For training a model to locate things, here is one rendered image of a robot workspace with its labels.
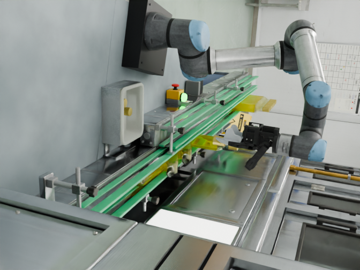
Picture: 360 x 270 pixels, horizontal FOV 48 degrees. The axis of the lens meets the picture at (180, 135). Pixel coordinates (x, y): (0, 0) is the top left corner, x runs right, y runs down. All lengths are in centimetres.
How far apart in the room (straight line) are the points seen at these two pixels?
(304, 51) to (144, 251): 99
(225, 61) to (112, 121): 52
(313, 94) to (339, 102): 624
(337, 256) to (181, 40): 96
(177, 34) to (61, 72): 50
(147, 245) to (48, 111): 69
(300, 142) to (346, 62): 614
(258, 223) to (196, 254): 87
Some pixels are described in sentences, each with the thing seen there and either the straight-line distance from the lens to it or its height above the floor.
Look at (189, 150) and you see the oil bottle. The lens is 177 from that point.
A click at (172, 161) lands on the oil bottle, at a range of 164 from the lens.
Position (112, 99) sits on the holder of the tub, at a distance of 150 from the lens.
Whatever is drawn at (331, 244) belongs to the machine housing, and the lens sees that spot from 160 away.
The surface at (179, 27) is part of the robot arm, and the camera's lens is 159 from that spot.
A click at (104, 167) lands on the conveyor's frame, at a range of 148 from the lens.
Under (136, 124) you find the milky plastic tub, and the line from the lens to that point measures 166.
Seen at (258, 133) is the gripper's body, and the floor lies 134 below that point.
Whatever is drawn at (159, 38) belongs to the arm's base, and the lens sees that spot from 161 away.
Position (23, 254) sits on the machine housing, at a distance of 75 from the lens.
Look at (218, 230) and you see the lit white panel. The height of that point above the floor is 124.
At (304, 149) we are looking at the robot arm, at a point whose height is 149.
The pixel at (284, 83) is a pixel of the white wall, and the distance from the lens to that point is 758.
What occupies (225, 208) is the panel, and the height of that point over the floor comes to 122.
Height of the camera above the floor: 155
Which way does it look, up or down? 20 degrees down
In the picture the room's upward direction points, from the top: 99 degrees clockwise
